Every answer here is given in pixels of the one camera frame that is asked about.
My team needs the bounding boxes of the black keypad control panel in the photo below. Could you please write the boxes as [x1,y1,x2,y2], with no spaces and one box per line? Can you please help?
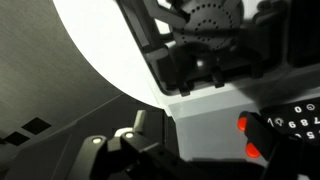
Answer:
[259,100,320,147]

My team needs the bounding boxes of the grey perforated burner cap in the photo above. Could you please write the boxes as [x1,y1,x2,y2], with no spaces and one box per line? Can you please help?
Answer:
[172,0,245,52]

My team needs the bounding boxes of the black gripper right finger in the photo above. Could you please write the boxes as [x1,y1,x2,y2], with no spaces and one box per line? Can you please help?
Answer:
[239,111,320,180]

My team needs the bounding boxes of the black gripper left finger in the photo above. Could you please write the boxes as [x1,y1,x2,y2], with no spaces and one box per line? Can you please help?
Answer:
[66,131,201,180]

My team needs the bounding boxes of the grey toy stove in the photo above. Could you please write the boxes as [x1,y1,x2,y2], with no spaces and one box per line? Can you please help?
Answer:
[115,0,320,180]

